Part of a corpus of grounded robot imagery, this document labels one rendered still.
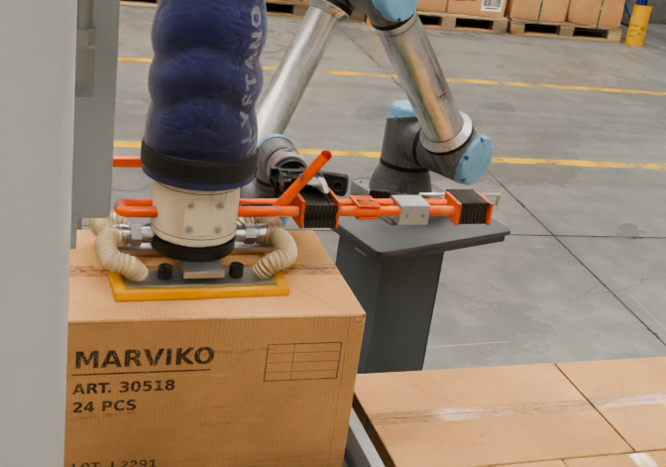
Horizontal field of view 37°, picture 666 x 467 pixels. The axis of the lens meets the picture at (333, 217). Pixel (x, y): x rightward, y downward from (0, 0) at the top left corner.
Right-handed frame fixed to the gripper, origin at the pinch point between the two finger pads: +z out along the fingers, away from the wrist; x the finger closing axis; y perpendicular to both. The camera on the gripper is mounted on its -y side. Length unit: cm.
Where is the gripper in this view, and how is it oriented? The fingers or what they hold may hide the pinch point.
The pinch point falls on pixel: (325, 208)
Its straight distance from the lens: 208.5
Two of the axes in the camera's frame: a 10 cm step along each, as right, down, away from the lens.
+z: 3.0, 3.9, -8.7
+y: -9.5, -0.1, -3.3
